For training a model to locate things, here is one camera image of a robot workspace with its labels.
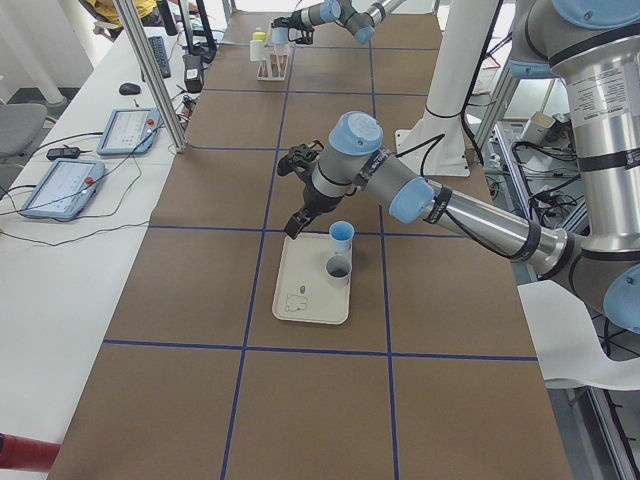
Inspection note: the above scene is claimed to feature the lower teach pendant tablet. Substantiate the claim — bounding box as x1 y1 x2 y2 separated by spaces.
19 158 106 221

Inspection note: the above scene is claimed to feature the white wire cup rack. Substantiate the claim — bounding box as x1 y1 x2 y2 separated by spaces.
253 23 291 81

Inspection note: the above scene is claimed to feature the red thermos bottle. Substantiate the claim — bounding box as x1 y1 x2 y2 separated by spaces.
0 433 61 473

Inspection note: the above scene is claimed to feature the black computer mouse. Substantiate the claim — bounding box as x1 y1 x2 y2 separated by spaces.
118 82 141 96

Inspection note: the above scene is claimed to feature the light blue cup back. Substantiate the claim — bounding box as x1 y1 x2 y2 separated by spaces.
328 220 355 254

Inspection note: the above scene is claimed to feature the cream white plastic cup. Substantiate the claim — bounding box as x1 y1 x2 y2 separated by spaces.
249 40 265 62

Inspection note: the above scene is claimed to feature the light blue cup front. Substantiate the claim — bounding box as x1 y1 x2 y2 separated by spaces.
271 26 289 45

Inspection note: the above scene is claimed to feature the black power adapter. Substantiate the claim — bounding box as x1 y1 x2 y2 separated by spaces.
46 147 81 161

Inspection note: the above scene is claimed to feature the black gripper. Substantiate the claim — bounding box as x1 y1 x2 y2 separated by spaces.
272 13 314 45
284 179 345 239

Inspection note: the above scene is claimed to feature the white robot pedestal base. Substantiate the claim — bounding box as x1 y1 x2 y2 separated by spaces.
396 0 502 177

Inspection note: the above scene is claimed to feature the aluminium frame post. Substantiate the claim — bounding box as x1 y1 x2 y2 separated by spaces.
113 0 187 153

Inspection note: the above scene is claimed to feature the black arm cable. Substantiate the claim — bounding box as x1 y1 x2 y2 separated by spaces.
276 133 531 261

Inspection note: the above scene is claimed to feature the grey plastic cup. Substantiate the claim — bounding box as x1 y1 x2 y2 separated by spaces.
325 255 352 288

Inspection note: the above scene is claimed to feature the cream serving tray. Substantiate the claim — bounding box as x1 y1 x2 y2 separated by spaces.
272 233 352 325

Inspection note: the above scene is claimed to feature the upper teach pendant tablet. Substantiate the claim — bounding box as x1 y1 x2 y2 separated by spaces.
96 108 161 156

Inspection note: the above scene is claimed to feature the teach pendant tablet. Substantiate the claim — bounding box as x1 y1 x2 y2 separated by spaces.
19 158 106 221
96 108 161 156

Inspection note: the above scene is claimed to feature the black keyboard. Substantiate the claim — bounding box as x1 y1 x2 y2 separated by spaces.
148 36 171 78

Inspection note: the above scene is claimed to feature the light blue cup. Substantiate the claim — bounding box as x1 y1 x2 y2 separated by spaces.
328 220 355 254
271 26 289 45

